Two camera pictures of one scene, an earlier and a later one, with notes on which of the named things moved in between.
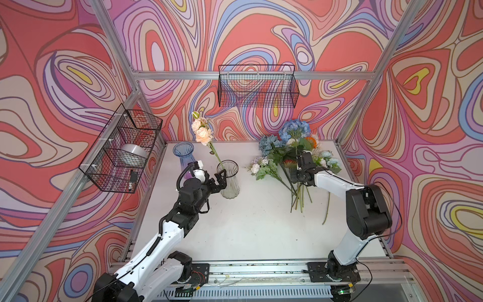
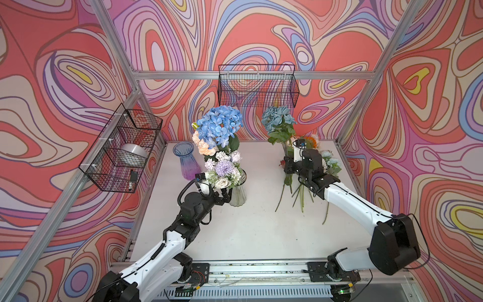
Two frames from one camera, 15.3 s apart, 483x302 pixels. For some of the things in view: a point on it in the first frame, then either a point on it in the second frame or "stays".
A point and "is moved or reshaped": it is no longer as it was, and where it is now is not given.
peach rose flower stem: (203, 133) is moved or reshaped
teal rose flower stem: (268, 142) -> (280, 121)
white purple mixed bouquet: (261, 167) -> (224, 170)
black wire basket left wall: (117, 160) stays
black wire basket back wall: (257, 86) stays
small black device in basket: (134, 176) stays
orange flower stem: (313, 141) stays
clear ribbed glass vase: (232, 190) -> (239, 196)
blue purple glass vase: (184, 150) stays
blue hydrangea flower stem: (295, 129) -> (220, 128)
